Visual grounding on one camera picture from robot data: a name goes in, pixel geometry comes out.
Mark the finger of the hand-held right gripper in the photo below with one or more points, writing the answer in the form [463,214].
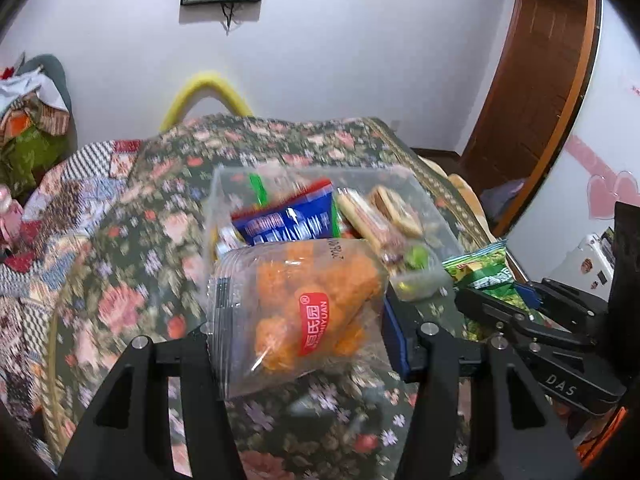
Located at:
[565,370]
[530,296]

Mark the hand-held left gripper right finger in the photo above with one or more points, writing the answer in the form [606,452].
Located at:
[397,345]

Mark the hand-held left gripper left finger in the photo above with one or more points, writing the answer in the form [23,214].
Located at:
[195,360]

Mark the green jelly cup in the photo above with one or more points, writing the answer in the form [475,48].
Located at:
[420,275]

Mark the clear packet of orange snack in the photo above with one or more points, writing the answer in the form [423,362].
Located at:
[300,300]

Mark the clear plastic container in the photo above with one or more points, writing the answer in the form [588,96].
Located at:
[435,240]

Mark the blue and red cracker packet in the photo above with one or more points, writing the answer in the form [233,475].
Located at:
[285,220]

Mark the white box with stickers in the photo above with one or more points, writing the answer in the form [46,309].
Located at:
[590,265]

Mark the pink heart sticker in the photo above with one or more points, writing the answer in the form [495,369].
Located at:
[607,195]

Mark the blue-grey cloth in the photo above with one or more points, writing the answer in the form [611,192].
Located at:
[502,200]

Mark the beige cushion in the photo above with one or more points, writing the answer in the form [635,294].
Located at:
[467,197]

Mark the white fridge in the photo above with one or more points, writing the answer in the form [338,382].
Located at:
[600,110]

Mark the patchwork quilt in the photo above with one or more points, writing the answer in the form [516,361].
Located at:
[45,260]

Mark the brown wooden door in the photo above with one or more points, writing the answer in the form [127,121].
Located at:
[540,85]

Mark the pink toy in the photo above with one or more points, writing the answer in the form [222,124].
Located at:
[10,215]

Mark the yellow hoop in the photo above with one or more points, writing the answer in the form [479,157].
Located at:
[210,82]

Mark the pile of clothes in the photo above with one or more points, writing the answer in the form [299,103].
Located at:
[30,135]

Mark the grey chair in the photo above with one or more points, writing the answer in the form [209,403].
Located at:
[50,67]

